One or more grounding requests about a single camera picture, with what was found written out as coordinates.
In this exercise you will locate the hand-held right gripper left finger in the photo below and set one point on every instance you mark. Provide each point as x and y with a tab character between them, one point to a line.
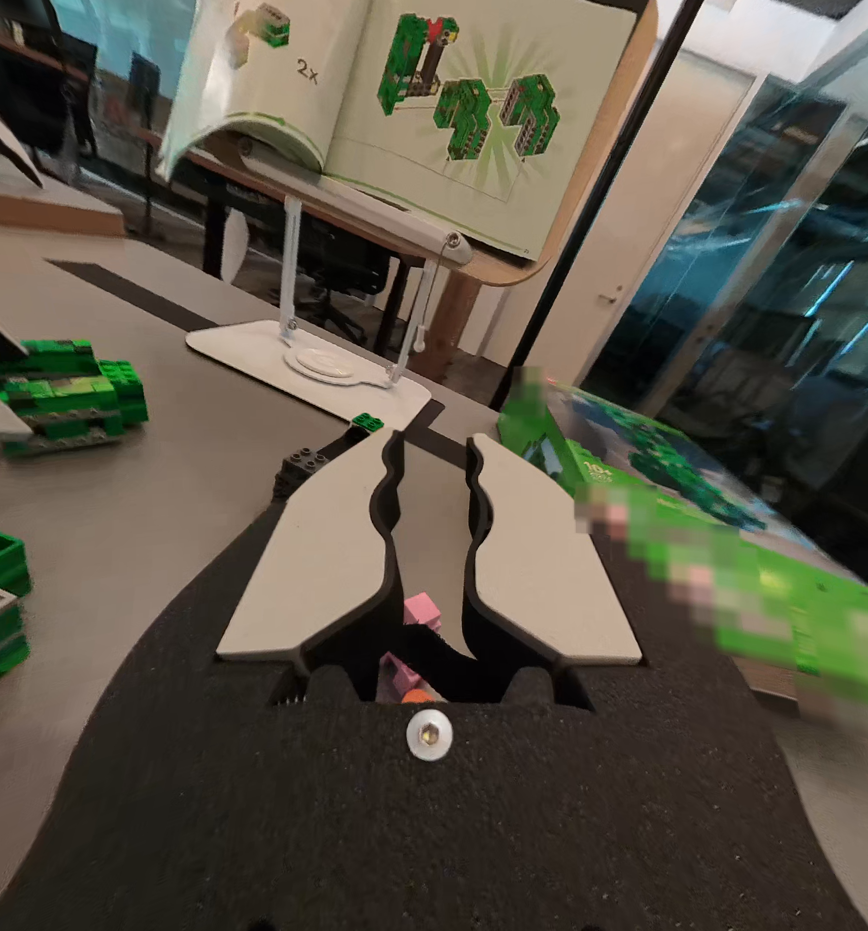
317	567

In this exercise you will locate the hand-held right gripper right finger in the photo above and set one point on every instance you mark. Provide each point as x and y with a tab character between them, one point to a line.
543	567

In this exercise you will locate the grey desk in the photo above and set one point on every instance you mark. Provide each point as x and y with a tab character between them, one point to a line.
150	494

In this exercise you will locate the black bricks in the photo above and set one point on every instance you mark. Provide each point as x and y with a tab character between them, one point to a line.
303	465

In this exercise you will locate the pink brick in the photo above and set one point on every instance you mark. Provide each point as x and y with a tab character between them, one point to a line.
401	673
421	609

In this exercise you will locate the wooden side table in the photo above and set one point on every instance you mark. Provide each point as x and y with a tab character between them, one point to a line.
41	207

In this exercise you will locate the black tape strip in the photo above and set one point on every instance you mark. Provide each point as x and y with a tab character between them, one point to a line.
128	291

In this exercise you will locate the small green brick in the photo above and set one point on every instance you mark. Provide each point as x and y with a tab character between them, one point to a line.
367	422

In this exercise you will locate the orange brick separator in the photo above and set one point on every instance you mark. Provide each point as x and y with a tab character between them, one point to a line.
415	697

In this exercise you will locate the green toy box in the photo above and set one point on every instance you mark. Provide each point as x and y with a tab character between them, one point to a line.
666	451

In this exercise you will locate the white wooden book stand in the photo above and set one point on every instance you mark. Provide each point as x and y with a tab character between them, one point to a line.
259	349

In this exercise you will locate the black pole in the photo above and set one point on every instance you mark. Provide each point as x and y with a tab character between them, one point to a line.
548	313

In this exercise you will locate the black office chair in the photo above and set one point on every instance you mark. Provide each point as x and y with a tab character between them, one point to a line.
346	269

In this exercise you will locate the white door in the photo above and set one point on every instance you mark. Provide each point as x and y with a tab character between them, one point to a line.
659	254

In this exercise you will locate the open instruction booklet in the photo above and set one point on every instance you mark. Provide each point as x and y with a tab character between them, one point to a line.
405	145

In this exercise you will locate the glass wall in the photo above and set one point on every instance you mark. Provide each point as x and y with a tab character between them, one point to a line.
768	291

